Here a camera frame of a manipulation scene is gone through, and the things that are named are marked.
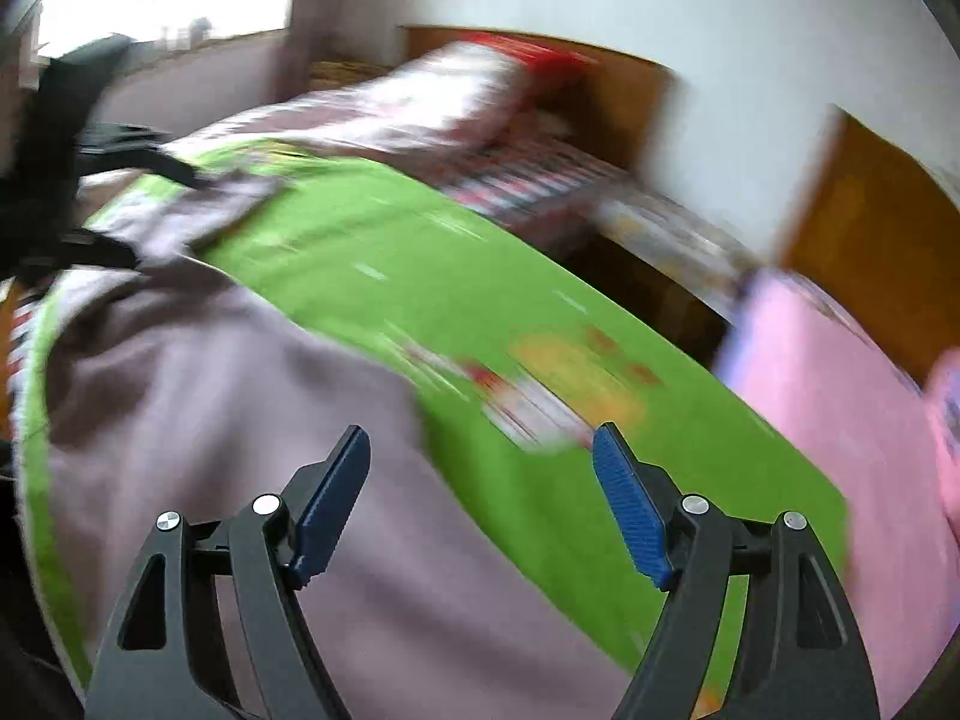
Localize mauve curtain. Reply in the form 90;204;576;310
279;0;320;95

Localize mauve grey pants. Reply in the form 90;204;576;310
41;165;642;720

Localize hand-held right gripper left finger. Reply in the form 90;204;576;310
82;424;372;720

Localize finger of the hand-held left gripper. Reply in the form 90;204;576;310
75;126;207;190
22;231;143;271

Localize pink cloth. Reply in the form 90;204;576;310
711;268;960;720

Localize floral quilt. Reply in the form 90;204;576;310
176;41;541;170

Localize wooden door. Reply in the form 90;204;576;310
775;106;960;391

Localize green printed blanket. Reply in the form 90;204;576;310
13;136;854;720

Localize striped bed sheet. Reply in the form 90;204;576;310
431;131;762;320

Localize red pillow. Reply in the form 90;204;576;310
461;34;605;117

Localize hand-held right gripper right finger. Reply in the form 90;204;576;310
592;422;883;720

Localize wooden headboard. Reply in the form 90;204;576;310
403;22;680;175

